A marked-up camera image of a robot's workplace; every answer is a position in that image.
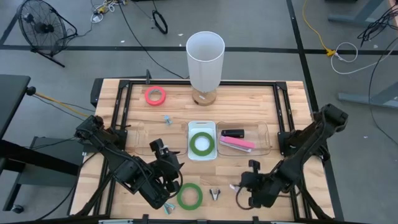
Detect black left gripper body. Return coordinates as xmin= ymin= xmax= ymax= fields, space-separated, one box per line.
xmin=146 ymin=154 xmax=183 ymax=194

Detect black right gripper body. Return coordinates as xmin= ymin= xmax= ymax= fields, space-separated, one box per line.
xmin=242 ymin=170 xmax=282 ymax=208

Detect green tape roll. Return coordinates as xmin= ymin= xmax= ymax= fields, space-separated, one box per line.
xmin=189 ymin=131 xmax=216 ymax=157
xmin=176 ymin=182 xmax=204 ymax=211

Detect black staple remover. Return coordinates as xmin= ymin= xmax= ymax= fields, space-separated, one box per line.
xmin=208 ymin=187 xmax=221 ymax=202

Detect black stapler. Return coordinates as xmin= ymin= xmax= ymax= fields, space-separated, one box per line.
xmin=221 ymin=129 xmax=246 ymax=139

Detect pink tape roll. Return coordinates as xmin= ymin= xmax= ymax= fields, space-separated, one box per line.
xmin=144 ymin=86 xmax=167 ymax=107

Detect clear plastic bin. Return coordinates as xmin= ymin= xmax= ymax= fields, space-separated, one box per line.
xmin=134 ymin=121 xmax=189 ymax=157
xmin=216 ymin=121 xmax=271 ymax=157

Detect white plastic bin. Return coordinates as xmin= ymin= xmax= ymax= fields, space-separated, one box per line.
xmin=187 ymin=120 xmax=218 ymax=161

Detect white paper cup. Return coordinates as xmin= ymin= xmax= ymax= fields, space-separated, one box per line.
xmin=185 ymin=30 xmax=226 ymax=107

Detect grey desk leg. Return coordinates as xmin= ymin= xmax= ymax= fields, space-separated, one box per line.
xmin=328 ymin=0 xmax=386 ymax=26
xmin=337 ymin=82 xmax=398 ymax=110

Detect orange rod with black knob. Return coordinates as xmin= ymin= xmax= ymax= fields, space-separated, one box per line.
xmin=26 ymin=86 xmax=91 ymax=118

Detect black side desk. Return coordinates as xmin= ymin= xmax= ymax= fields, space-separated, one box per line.
xmin=0 ymin=73 xmax=83 ymax=215

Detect black floor fan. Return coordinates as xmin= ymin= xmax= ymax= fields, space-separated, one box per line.
xmin=17 ymin=0 xmax=78 ymax=68

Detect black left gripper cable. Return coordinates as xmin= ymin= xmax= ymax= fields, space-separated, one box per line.
xmin=172 ymin=166 xmax=185 ymax=198

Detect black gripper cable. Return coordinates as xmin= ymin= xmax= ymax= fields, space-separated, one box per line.
xmin=172 ymin=166 xmax=185 ymax=198
xmin=235 ymin=189 xmax=254 ymax=211

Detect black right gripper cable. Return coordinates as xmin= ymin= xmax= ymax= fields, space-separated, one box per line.
xmin=235 ymin=189 xmax=254 ymax=211

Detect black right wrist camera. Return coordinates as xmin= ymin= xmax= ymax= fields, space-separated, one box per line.
xmin=248 ymin=159 xmax=261 ymax=175

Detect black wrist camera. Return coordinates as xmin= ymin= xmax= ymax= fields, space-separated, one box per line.
xmin=149 ymin=138 xmax=169 ymax=156
xmin=248 ymin=159 xmax=261 ymax=175

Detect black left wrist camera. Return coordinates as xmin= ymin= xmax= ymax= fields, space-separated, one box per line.
xmin=149 ymin=138 xmax=169 ymax=156

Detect black metal table frame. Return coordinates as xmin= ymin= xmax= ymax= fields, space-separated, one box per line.
xmin=70 ymin=79 xmax=345 ymax=223

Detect long black floor cable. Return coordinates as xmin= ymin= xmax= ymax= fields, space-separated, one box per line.
xmin=118 ymin=0 xmax=187 ymax=80

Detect white looped cable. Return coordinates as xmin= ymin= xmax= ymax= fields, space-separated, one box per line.
xmin=330 ymin=42 xmax=398 ymax=75

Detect thin black floor cable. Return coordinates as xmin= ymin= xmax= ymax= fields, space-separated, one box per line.
xmin=368 ymin=37 xmax=398 ymax=147

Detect coiled black cable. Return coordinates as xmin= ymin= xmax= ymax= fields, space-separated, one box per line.
xmin=151 ymin=9 xmax=169 ymax=35

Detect yellow extension cable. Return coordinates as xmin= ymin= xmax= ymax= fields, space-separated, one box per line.
xmin=302 ymin=0 xmax=337 ymax=58

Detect white cable bundle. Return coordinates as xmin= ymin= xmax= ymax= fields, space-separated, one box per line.
xmin=90 ymin=0 xmax=128 ymax=24

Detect black cable bundle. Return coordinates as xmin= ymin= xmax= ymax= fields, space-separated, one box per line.
xmin=357 ymin=2 xmax=398 ymax=47

